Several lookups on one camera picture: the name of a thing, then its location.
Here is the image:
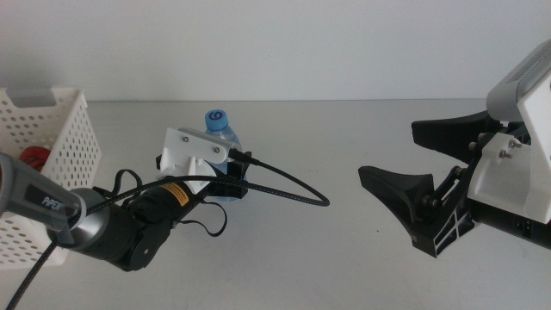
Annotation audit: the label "red cola can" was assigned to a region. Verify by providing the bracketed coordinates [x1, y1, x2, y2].
[19, 146, 52, 173]

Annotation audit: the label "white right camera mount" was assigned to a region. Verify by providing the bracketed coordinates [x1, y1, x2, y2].
[467, 71, 551, 225]

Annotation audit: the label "white perforated plastic basket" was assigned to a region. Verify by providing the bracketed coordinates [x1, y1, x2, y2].
[0, 87, 102, 271]

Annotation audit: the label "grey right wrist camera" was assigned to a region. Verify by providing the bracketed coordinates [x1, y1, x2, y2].
[486, 38, 551, 124]

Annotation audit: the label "thin black cable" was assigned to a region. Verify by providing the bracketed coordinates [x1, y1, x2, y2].
[92, 169, 228, 238]

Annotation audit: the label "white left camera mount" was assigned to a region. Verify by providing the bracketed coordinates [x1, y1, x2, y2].
[157, 127, 216, 195]

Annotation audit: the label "black braided camera cable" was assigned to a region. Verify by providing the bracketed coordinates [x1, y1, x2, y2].
[3, 148, 331, 310]

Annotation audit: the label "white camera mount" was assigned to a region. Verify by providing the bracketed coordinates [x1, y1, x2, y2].
[467, 71, 551, 225]
[157, 127, 216, 195]

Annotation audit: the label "clear water bottle blue cap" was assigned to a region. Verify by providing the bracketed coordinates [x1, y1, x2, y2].
[201, 108, 249, 203]

